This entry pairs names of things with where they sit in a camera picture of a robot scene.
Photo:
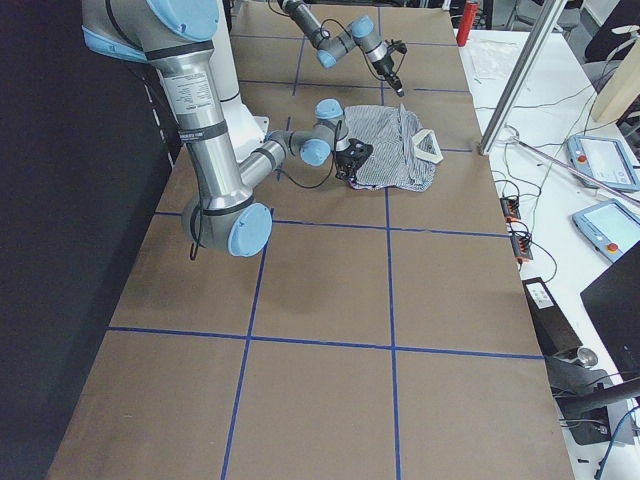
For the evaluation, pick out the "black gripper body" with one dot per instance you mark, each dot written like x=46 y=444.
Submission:
x=384 y=65
x=344 y=163

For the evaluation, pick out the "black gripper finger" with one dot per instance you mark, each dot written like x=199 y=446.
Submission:
x=396 y=85
x=346 y=175

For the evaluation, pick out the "striped polo shirt white collar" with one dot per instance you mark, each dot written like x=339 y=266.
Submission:
x=405 y=154

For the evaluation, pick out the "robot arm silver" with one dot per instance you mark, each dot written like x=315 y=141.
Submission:
x=177 y=39
x=333 y=41

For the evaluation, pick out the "red cylinder bottle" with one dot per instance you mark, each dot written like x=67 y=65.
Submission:
x=466 y=22

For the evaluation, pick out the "orange black connector strip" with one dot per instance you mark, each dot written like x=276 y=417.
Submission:
x=519 y=233

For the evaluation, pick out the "upper teach pendant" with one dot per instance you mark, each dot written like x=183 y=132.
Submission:
x=603 y=159

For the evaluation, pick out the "teach pendant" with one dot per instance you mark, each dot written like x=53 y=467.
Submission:
x=603 y=159
x=610 y=227

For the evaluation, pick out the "lower teach pendant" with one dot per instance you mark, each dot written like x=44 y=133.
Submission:
x=610 y=227

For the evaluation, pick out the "black rectangular box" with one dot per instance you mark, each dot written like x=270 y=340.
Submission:
x=553 y=330

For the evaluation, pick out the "black monitor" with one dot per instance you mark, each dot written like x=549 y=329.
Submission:
x=612 y=304

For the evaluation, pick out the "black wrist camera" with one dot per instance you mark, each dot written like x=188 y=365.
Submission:
x=396 y=46

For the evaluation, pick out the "aluminium frame post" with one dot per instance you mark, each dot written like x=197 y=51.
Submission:
x=542 y=28

